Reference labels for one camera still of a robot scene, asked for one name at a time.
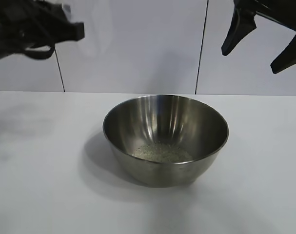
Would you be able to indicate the stainless steel mixing bowl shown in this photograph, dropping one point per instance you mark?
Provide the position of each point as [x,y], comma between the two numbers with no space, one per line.
[162,131]

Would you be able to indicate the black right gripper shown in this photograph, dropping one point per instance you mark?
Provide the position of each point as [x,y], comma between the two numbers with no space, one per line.
[279,9]

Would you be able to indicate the white rice grains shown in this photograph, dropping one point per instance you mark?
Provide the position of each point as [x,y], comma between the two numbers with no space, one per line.
[162,152]

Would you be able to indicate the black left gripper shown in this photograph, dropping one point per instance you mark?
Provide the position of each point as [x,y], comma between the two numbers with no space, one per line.
[21,26]

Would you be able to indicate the clear plastic measuring cup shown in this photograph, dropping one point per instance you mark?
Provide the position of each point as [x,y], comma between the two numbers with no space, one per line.
[66,9]

